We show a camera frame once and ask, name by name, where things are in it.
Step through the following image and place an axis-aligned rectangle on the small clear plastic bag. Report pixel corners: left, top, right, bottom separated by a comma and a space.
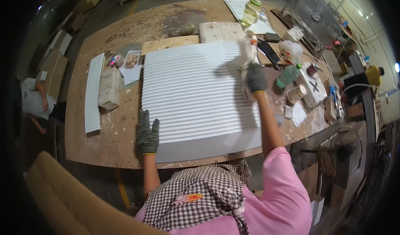
109, 54, 125, 69

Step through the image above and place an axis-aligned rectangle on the white strip board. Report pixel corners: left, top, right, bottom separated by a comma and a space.
85, 53, 105, 134

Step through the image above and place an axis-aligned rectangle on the small brown can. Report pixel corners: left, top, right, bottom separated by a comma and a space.
306, 62, 320, 76

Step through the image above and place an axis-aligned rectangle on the crumpled white plastic bag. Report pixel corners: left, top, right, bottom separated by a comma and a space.
278, 40, 304, 65

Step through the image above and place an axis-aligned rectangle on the metal cage fan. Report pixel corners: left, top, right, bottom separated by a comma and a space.
283, 0, 345, 45

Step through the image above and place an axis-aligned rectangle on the stained pale block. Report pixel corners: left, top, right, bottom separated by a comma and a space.
98, 67, 123, 110

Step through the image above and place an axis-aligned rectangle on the dark sanding block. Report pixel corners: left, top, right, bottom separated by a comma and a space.
264, 32, 282, 44

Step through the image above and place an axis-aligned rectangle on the brown cardboard sheet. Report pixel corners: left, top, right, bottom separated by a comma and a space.
26, 151, 169, 235

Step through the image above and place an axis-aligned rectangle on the black phone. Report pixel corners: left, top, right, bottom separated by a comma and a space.
258, 41, 281, 64

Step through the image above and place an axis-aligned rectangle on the black floor fan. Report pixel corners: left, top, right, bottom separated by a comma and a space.
290, 127, 364, 177

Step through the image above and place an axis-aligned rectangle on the small white box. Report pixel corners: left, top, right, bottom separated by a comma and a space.
284, 26, 304, 43

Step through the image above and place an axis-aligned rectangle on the white fluted panel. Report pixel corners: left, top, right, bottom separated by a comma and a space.
141, 41, 263, 164

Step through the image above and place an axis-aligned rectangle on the person's right hand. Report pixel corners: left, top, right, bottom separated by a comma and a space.
246, 63, 268, 94

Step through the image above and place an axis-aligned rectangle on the paper cup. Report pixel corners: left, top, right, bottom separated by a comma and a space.
286, 83, 308, 104

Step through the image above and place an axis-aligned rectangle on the stained white foam slab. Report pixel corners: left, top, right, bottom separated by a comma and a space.
198, 21, 246, 44

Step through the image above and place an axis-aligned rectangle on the white board black cross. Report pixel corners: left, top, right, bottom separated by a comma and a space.
299, 69, 328, 109

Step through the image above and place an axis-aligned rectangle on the person's body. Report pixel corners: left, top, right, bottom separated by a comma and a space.
135, 147, 313, 235

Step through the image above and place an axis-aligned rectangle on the stack of wooden boards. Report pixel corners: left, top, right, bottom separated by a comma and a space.
36, 29, 74, 102

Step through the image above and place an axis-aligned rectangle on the person's left hand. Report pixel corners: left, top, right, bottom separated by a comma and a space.
136, 109, 160, 156

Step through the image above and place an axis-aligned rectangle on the small wooden block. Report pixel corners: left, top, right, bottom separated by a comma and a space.
324, 97, 338, 123

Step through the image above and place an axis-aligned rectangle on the white flat board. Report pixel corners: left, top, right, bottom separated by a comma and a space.
224, 0, 277, 35

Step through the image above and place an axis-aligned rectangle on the white rag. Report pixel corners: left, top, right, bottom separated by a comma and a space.
238, 39, 260, 106

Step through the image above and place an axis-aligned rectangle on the white printed paper sheet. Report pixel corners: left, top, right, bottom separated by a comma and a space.
120, 50, 144, 86

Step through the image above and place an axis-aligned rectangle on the clear bottle green cap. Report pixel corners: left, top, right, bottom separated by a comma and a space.
240, 0, 263, 29

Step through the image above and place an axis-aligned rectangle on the green plastic bottle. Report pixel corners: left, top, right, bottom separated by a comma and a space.
276, 63, 303, 89

